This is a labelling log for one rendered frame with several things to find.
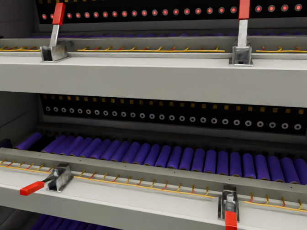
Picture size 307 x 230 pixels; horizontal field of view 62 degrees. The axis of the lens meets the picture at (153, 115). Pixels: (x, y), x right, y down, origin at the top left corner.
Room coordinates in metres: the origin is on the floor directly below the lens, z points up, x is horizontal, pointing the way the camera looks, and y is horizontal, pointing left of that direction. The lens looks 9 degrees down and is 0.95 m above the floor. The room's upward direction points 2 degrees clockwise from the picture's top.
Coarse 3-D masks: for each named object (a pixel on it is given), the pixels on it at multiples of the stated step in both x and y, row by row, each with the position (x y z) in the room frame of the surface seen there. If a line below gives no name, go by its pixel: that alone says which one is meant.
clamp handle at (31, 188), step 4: (56, 172) 0.38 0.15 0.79; (52, 176) 0.38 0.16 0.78; (56, 176) 0.38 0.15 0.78; (44, 180) 0.36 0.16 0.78; (48, 180) 0.36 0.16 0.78; (52, 180) 0.37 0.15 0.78; (32, 184) 0.34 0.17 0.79; (36, 184) 0.34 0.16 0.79; (40, 184) 0.34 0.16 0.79; (44, 184) 0.35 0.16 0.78; (24, 188) 0.32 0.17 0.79; (28, 188) 0.32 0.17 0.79; (32, 188) 0.33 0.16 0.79; (36, 188) 0.33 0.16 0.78; (40, 188) 0.34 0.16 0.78; (20, 192) 0.32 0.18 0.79; (24, 192) 0.32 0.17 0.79; (28, 192) 0.32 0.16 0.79; (32, 192) 0.33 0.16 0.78
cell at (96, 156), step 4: (104, 140) 0.49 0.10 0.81; (108, 140) 0.49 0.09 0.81; (104, 144) 0.48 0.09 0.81; (108, 144) 0.48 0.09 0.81; (100, 148) 0.46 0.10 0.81; (104, 148) 0.47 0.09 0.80; (96, 152) 0.45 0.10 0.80; (100, 152) 0.45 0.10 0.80; (92, 156) 0.44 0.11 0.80; (96, 156) 0.44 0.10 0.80; (100, 156) 0.45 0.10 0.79
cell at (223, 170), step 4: (220, 152) 0.43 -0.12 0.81; (224, 152) 0.43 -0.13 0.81; (220, 156) 0.42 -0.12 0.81; (224, 156) 0.42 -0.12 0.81; (220, 160) 0.41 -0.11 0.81; (224, 160) 0.41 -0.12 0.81; (220, 164) 0.40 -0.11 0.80; (224, 164) 0.40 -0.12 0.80; (220, 168) 0.39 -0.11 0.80; (224, 168) 0.39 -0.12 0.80; (220, 172) 0.38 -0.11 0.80; (224, 172) 0.38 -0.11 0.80
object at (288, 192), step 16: (0, 160) 0.46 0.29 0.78; (16, 160) 0.45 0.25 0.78; (32, 160) 0.44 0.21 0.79; (48, 160) 0.43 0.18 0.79; (64, 160) 0.42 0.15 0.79; (80, 160) 0.42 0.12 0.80; (96, 160) 0.42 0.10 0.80; (112, 176) 0.40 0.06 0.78; (128, 176) 0.39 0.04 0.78; (144, 176) 0.38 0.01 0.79; (160, 176) 0.37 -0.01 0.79; (176, 176) 0.37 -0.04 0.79; (192, 176) 0.36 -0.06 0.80; (208, 176) 0.36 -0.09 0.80; (224, 176) 0.36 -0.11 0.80; (176, 192) 0.35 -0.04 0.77; (192, 192) 0.35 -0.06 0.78; (240, 192) 0.35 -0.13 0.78; (256, 192) 0.34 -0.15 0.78; (272, 192) 0.33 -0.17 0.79; (288, 192) 0.33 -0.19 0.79; (304, 192) 0.32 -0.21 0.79; (288, 208) 0.31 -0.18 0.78
